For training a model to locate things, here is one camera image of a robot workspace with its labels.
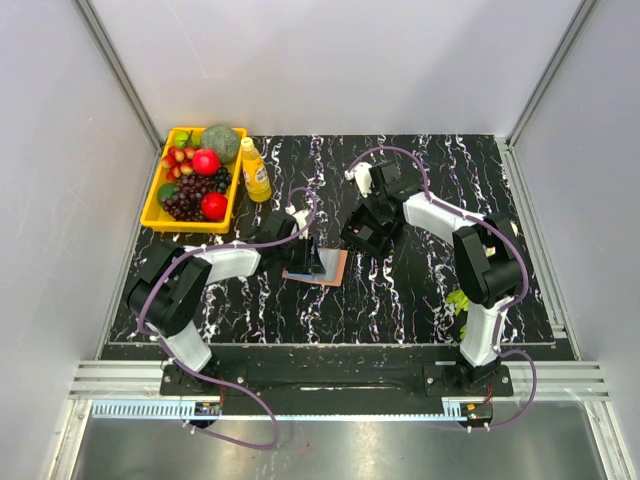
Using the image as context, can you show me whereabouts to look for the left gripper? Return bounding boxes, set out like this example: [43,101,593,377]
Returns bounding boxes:
[276,234,326,276]

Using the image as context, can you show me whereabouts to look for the pink leather card holder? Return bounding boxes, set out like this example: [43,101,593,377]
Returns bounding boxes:
[282,248,348,287]

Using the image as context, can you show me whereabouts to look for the black card box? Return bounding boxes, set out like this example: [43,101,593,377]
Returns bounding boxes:
[340,203,401,259]

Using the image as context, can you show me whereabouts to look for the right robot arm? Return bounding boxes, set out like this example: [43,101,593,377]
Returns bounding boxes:
[341,162,528,396]

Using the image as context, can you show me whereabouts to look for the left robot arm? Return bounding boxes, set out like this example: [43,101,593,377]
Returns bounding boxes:
[125,209,319,395]

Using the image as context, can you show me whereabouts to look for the yellow juice bottle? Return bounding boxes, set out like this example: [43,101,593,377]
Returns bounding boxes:
[240,137,272,203]

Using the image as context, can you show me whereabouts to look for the red pomegranate lower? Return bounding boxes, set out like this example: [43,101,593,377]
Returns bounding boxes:
[200,192,228,222]

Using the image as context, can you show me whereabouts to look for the red pomegranate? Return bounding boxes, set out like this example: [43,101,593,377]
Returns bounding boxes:
[192,148,221,176]
[200,192,228,222]

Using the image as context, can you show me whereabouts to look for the small black grape bunch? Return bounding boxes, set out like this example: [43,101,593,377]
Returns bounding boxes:
[213,166,233,194]

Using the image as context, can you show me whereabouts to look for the dark purple grape bunch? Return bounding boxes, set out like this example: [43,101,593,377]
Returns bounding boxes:
[160,173,214,222]

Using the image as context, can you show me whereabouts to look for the red pomegranate upper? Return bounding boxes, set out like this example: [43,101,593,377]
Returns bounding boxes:
[192,148,221,176]

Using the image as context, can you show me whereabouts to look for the green melon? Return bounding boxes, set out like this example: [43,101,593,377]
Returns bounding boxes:
[200,125,241,164]

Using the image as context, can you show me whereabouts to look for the small red fruit bunch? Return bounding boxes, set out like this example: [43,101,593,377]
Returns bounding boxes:
[160,146,196,183]

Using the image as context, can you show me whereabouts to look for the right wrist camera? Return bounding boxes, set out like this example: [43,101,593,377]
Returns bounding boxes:
[345,162,372,198]

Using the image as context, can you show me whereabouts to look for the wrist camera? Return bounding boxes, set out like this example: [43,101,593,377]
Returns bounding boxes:
[285,205,311,234]
[345,162,372,198]

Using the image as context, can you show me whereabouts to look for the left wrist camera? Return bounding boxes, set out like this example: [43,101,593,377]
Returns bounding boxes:
[285,205,311,234]

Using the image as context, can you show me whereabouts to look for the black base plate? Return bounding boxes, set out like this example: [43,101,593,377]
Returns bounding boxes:
[159,344,515,415]

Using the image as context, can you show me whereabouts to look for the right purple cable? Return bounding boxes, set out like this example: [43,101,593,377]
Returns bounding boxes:
[349,146,539,433]

